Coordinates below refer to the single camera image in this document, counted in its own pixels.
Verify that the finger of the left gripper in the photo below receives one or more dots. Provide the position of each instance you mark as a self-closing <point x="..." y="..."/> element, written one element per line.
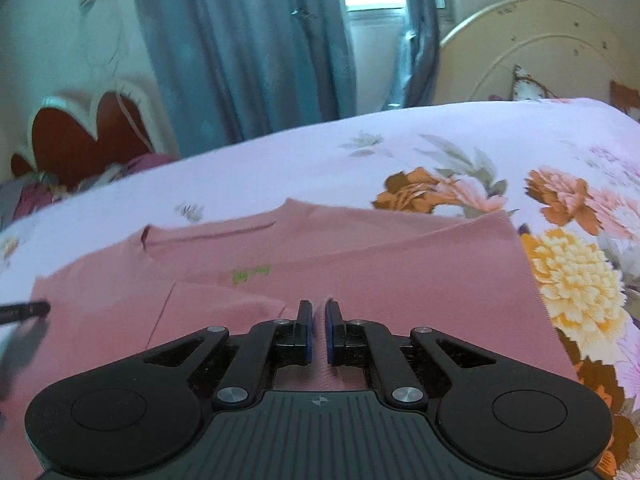
<point x="17" y="313"/>

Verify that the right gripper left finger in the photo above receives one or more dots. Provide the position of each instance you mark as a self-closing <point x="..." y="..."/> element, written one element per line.
<point x="293" y="340"/>

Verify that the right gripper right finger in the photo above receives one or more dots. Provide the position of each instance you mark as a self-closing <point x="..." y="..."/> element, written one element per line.
<point x="346" y="342"/>

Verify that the pink knit sweater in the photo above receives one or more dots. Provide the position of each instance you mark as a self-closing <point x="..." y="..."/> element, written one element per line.
<point x="467" y="278"/>

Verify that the pile of clothes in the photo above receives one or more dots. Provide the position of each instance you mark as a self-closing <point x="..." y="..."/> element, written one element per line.
<point x="26" y="195"/>

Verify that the red heart-shaped headboard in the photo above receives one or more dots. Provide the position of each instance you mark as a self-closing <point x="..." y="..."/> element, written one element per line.
<point x="76" y="136"/>

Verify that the blue tied right curtain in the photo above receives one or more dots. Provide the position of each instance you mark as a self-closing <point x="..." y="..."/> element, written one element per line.
<point x="417" y="59"/>

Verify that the floral pink bed sheet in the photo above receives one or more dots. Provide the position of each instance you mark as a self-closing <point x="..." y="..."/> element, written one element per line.
<point x="565" y="172"/>

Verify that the blue left curtain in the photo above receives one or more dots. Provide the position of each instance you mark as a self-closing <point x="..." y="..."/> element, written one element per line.
<point x="230" y="71"/>

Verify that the white orange patterned pillow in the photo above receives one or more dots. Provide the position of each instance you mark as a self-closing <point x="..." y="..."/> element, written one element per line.
<point x="526" y="88"/>

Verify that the cream round headboard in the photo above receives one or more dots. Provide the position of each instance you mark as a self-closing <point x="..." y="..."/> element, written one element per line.
<point x="569" y="50"/>

